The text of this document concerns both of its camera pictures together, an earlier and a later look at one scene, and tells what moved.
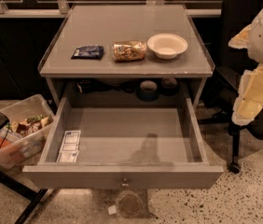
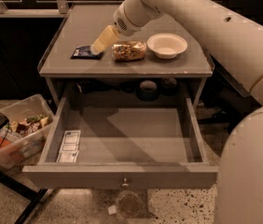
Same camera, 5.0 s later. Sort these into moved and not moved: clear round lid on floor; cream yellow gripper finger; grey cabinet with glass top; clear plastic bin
Moved: cream yellow gripper finger
Not moved: grey cabinet with glass top; clear plastic bin; clear round lid on floor
